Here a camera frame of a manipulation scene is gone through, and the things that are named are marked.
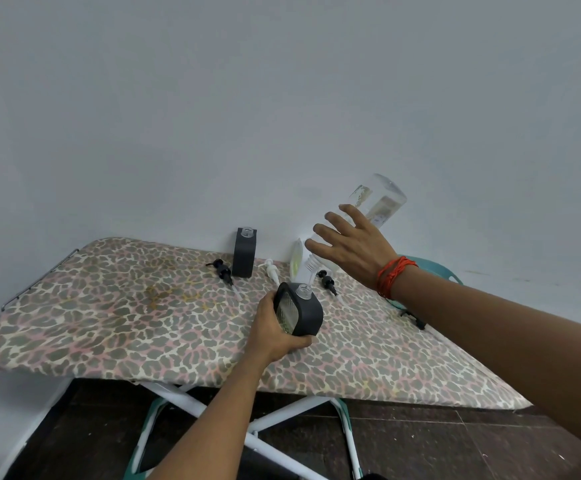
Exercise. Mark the person's right hand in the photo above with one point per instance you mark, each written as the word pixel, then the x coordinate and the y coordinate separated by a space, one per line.
pixel 358 252

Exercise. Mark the dark grey soap dispenser bottle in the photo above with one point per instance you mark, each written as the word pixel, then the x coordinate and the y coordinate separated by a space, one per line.
pixel 243 257
pixel 306 314

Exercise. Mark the person's left hand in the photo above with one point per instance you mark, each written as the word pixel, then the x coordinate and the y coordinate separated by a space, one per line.
pixel 268 332

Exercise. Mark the white pump head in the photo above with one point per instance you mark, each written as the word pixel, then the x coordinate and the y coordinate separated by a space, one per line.
pixel 272 270

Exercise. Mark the black ironing board lever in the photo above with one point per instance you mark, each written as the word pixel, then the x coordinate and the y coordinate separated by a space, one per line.
pixel 415 318

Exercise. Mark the person's right forearm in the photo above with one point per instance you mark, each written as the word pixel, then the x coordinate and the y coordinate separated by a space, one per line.
pixel 500 344

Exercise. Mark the person's right little finger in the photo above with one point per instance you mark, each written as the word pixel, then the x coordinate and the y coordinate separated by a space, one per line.
pixel 354 214

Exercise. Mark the person's left forearm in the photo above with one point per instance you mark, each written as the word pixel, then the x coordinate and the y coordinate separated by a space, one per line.
pixel 215 424

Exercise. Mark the white and teal board legs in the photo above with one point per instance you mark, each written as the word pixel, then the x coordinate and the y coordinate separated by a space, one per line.
pixel 275 417

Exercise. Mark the teal plastic chair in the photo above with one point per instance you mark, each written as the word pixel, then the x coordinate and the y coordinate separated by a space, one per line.
pixel 438 269

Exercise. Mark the clear plastic refill bottle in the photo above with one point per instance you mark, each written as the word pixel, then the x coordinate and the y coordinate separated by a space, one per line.
pixel 383 202

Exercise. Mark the leopard print ironing board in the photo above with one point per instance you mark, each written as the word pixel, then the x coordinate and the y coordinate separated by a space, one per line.
pixel 120 314

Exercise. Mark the white and yellow refill pouch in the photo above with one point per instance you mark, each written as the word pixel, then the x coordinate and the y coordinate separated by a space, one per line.
pixel 296 257

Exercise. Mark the person's right middle finger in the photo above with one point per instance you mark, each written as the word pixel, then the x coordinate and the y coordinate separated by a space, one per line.
pixel 326 234

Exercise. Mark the person's left thumb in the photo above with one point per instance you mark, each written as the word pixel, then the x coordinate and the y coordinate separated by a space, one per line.
pixel 298 341

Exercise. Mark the black pump head with tube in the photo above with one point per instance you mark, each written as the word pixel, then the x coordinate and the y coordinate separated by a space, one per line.
pixel 224 272

